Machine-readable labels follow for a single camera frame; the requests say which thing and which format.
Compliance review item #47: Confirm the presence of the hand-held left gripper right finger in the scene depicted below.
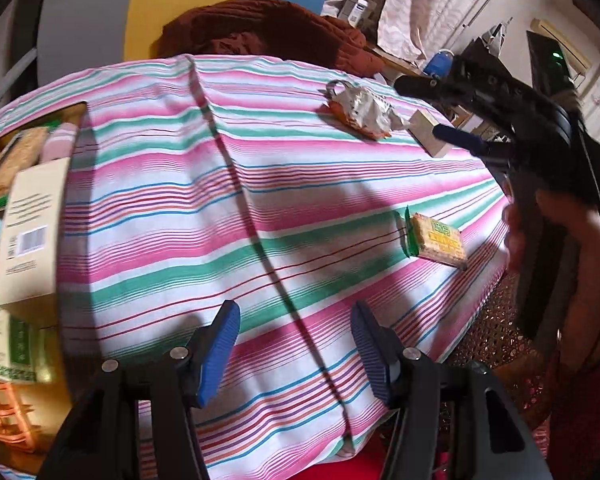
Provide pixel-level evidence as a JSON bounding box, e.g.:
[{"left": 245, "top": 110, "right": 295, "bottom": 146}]
[{"left": 351, "top": 301, "right": 553, "bottom": 480}]

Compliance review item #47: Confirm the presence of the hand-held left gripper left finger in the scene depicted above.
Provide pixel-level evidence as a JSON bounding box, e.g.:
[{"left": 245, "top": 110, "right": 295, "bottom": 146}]
[{"left": 39, "top": 300, "right": 242, "bottom": 480}]

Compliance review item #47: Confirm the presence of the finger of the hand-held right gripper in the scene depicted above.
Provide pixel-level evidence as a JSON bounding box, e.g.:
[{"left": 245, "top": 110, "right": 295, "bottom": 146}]
[
  {"left": 431, "top": 124, "right": 521, "bottom": 160},
  {"left": 394, "top": 54, "right": 556, "bottom": 131}
]

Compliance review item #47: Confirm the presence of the small beige box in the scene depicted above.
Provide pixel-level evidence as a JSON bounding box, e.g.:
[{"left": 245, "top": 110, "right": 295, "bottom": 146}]
[{"left": 407, "top": 110, "right": 453, "bottom": 158}]

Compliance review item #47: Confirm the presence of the gold metal tin container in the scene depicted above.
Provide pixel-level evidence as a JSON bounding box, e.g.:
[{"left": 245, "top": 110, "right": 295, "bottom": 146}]
[{"left": 0, "top": 101, "right": 91, "bottom": 401}]

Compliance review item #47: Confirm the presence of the tan cracker packet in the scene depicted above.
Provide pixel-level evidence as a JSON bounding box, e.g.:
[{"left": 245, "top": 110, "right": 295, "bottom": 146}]
[{"left": 0, "top": 126, "right": 50, "bottom": 203}]

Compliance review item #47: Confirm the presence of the person's right forearm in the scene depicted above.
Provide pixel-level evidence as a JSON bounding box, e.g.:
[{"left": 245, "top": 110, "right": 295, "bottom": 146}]
[{"left": 557, "top": 275, "right": 600, "bottom": 366}]

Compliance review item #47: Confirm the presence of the person's right hand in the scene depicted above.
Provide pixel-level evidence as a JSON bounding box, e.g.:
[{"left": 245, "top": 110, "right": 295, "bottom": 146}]
[{"left": 501, "top": 189, "right": 600, "bottom": 287}]

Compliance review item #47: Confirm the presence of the blue capped bottle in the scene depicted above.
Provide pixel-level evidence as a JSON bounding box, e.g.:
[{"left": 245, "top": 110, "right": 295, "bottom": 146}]
[{"left": 422, "top": 49, "right": 455, "bottom": 81}]

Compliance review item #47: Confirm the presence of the crumpled foil wrapper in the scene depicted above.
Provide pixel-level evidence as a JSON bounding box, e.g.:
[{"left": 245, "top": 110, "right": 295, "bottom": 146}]
[{"left": 321, "top": 80, "right": 412, "bottom": 141}]

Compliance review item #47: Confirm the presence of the starfish print curtain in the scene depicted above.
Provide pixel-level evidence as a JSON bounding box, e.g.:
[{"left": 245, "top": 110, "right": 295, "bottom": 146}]
[{"left": 325, "top": 0, "right": 486, "bottom": 68}]

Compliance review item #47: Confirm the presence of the green wrapped cracker packet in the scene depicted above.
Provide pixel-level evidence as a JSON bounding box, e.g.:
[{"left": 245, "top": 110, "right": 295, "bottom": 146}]
[{"left": 405, "top": 207, "right": 468, "bottom": 271}]

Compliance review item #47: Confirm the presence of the red stool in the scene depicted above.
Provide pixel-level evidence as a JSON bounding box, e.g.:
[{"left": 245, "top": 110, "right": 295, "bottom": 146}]
[{"left": 325, "top": 430, "right": 396, "bottom": 480}]

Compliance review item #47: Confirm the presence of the patterned rug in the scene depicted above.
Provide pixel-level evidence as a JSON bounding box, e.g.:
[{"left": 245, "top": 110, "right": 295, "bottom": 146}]
[{"left": 447, "top": 270, "right": 556, "bottom": 426}]

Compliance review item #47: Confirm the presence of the white grey carton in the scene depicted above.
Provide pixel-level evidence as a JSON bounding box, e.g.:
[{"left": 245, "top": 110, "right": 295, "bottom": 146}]
[{"left": 341, "top": 0, "right": 377, "bottom": 28}]

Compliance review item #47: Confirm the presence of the pink green striped tablecloth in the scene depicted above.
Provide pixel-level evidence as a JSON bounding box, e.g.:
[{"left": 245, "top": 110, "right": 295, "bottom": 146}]
[{"left": 0, "top": 55, "right": 513, "bottom": 466}]

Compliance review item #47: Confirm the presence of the green white box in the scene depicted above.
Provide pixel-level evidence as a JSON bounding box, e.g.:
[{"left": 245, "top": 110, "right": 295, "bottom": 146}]
[{"left": 0, "top": 305, "right": 56, "bottom": 386}]

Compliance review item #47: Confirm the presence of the dark red garment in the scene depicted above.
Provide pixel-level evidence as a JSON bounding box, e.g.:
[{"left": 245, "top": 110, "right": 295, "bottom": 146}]
[{"left": 545, "top": 330, "right": 600, "bottom": 480}]

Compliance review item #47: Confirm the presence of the cream box with barcode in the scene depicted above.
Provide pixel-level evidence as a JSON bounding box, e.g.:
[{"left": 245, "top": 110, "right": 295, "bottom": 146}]
[{"left": 0, "top": 159, "right": 72, "bottom": 311}]

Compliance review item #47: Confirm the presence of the maroon cloth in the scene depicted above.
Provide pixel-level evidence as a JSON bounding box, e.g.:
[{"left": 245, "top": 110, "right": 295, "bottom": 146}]
[{"left": 152, "top": 0, "right": 386, "bottom": 78}]

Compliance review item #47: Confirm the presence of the pink packet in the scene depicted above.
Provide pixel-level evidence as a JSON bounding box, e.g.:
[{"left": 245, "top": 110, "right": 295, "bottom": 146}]
[{"left": 41, "top": 121, "right": 79, "bottom": 165}]

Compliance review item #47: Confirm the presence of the grey yellow blue chair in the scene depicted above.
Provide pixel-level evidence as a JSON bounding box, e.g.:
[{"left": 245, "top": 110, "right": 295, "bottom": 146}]
[{"left": 0, "top": 0, "right": 331, "bottom": 118}]

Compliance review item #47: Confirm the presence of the beige wall unit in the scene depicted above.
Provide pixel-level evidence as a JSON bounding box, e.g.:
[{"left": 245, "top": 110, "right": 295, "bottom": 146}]
[{"left": 530, "top": 19, "right": 593, "bottom": 75}]

